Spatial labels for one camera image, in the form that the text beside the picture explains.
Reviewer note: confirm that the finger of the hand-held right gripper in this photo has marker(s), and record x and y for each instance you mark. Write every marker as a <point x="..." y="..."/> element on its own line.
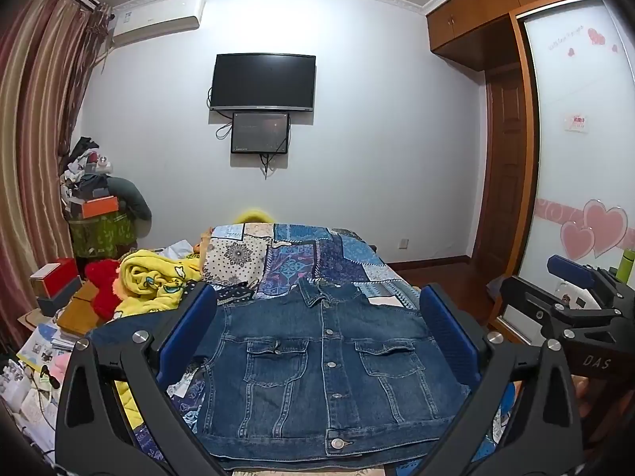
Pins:
<point x="570" y="268"/>
<point x="521" y="290"/>

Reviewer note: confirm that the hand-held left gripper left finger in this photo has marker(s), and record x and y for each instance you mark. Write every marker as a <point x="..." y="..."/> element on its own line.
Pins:
<point x="186" y="329"/>

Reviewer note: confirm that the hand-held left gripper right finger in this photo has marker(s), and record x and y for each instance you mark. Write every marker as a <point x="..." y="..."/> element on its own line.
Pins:
<point x="449" y="329"/>

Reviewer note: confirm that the blue denim jacket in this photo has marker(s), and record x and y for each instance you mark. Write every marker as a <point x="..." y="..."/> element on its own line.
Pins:
<point x="322" y="357"/>

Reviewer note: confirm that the pile of clothes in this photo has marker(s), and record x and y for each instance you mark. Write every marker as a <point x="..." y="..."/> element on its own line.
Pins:
<point x="84" y="168"/>

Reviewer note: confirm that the green bottle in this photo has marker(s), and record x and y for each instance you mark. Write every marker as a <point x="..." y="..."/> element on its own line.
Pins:
<point x="626" y="265"/>

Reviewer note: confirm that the dark patterned folded cloth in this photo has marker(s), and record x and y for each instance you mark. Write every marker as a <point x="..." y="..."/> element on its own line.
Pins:
<point x="235" y="292"/>

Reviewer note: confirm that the yellow cartoon print blanket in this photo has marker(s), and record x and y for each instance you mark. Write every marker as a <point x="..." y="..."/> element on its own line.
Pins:
<point x="149" y="277"/>

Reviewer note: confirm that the red plush toy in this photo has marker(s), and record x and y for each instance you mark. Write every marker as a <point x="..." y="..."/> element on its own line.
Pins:
<point x="104" y="287"/>

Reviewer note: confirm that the brown cardboard box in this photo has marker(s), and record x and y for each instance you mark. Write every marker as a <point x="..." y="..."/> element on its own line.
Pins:
<point x="79" y="312"/>

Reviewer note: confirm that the dark grey box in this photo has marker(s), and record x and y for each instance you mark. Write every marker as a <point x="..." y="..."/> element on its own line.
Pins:
<point x="59" y="300"/>

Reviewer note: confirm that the yellow plush pillow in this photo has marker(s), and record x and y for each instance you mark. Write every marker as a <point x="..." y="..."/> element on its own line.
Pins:
<point x="254" y="216"/>

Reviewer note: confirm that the red box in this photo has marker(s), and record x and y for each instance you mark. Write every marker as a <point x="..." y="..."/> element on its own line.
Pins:
<point x="59" y="275"/>

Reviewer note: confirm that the dark grey-green bundle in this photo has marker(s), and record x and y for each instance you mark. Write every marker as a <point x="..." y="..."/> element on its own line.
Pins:
<point x="131" y="198"/>

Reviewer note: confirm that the stack of papers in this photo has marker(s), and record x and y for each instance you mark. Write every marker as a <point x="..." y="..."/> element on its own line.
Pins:
<point x="44" y="347"/>

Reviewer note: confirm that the blue patchwork bedspread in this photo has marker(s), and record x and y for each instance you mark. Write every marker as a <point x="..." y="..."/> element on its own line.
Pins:
<point x="317" y="258"/>

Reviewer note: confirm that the orange box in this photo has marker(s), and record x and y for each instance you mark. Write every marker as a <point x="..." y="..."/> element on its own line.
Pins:
<point x="99" y="207"/>

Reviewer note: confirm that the striped brown curtain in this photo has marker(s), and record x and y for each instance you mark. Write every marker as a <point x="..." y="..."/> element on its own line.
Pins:
<point x="34" y="134"/>

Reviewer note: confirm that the wooden overhead cabinets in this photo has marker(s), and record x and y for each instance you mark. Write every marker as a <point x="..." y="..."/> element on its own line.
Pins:
<point x="476" y="15"/>

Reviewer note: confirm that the white air conditioner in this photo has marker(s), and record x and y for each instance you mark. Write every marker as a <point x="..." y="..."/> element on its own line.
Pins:
<point x="156" y="22"/>

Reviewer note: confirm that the small black wall monitor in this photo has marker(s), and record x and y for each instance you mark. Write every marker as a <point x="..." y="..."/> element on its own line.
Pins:
<point x="260" y="133"/>

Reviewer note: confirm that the black wall television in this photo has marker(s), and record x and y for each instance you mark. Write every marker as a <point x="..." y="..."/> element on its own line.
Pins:
<point x="263" y="82"/>

